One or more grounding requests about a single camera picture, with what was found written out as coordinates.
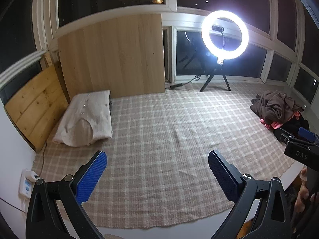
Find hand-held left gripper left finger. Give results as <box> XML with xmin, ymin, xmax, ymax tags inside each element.
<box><xmin>26</xmin><ymin>151</ymin><xmax>107</xmax><ymax>239</ymax></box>

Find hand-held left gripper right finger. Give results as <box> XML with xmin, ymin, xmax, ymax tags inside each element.
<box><xmin>208</xmin><ymin>150</ymin><xmax>294</xmax><ymax>239</ymax></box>

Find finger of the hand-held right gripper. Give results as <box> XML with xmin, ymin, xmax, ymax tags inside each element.
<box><xmin>298</xmin><ymin>126</ymin><xmax>319</xmax><ymax>145</ymax></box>
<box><xmin>273</xmin><ymin>126</ymin><xmax>301</xmax><ymax>145</ymax></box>

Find brown garment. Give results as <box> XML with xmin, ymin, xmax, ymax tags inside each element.
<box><xmin>250</xmin><ymin>90</ymin><xmax>305</xmax><ymax>127</ymax></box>

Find person's right hand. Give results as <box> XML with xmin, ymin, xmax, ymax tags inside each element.
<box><xmin>294</xmin><ymin>168</ymin><xmax>316</xmax><ymax>213</ymax></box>

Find black garment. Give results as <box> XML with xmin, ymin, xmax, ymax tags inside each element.
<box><xmin>273</xmin><ymin>116</ymin><xmax>309</xmax><ymax>136</ymax></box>

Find pink garment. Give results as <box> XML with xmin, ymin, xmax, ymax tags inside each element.
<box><xmin>260</xmin><ymin>112</ymin><xmax>302</xmax><ymax>130</ymax></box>

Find white knit sweater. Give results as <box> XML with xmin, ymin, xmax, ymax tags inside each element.
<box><xmin>53</xmin><ymin>90</ymin><xmax>113</xmax><ymax>147</ymax></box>

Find beige plaid blanket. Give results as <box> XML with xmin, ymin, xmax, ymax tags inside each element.
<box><xmin>32</xmin><ymin>81</ymin><xmax>303</xmax><ymax>229</ymax></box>

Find knotty pine wood panel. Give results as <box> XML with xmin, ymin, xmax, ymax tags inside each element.
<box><xmin>4</xmin><ymin>52</ymin><xmax>69</xmax><ymax>152</ymax></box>

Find black tripod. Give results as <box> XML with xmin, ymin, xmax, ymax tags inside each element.
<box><xmin>199</xmin><ymin>60</ymin><xmax>231</xmax><ymax>92</ymax></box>

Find light wooden board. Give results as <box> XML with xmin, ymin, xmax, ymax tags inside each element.
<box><xmin>58</xmin><ymin>13</ymin><xmax>166</xmax><ymax>99</ymax></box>

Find black phone holder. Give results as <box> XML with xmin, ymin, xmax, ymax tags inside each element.
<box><xmin>211</xmin><ymin>25</ymin><xmax>227</xmax><ymax>55</ymax></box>

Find thin black cable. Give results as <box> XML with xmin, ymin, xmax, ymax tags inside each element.
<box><xmin>32</xmin><ymin>139</ymin><xmax>48</xmax><ymax>175</ymax></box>

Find black power cable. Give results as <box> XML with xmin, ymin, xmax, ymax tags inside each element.
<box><xmin>183</xmin><ymin>75</ymin><xmax>203</xmax><ymax>84</ymax></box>

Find ring light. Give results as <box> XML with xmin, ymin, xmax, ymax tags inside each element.
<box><xmin>201</xmin><ymin>10</ymin><xmax>250</xmax><ymax>61</ymax></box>

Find white window frame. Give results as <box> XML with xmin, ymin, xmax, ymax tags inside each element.
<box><xmin>0</xmin><ymin>0</ymin><xmax>319</xmax><ymax>110</ymax></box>

